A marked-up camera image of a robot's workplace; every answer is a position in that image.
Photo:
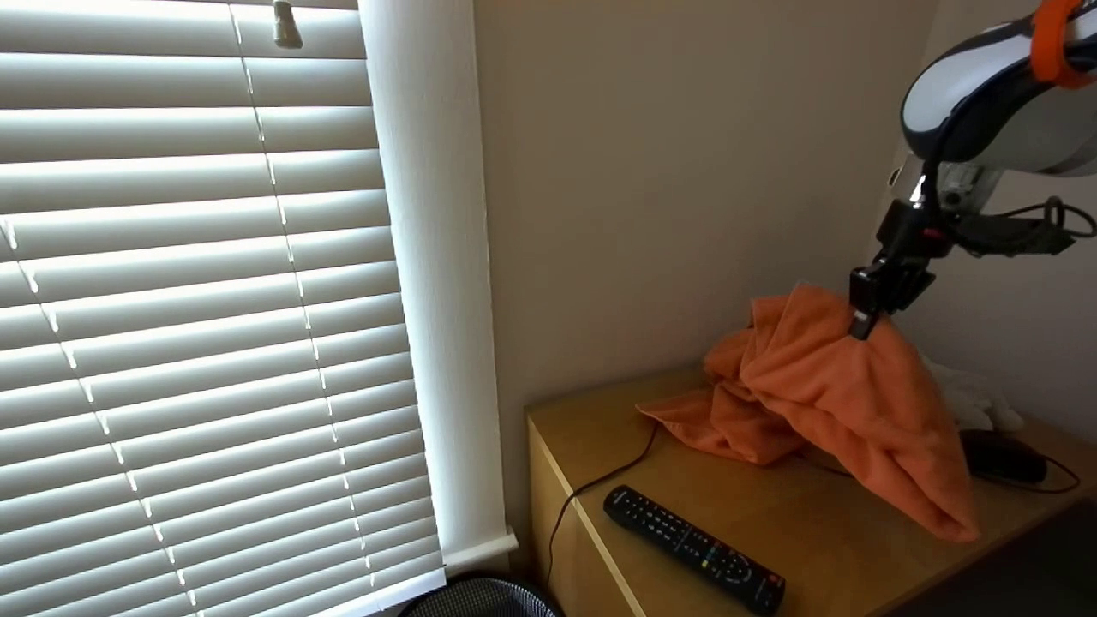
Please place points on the black TV remote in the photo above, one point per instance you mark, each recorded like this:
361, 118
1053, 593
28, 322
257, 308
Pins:
685, 541

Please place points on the black oval device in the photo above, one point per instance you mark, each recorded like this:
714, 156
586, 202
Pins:
1001, 458

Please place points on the white window frame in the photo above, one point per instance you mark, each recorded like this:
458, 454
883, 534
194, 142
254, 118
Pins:
433, 286

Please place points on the light wooden dresser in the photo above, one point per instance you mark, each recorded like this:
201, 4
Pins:
798, 525

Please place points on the white slatted window blind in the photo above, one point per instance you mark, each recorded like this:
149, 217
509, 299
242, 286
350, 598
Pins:
172, 286

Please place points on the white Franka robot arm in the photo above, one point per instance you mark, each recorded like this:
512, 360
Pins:
1004, 105

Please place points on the orange towel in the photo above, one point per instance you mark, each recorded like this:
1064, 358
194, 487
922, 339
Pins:
843, 400

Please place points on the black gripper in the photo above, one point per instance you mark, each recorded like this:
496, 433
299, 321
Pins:
914, 259

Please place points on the black trash bin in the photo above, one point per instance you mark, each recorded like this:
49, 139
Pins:
480, 602

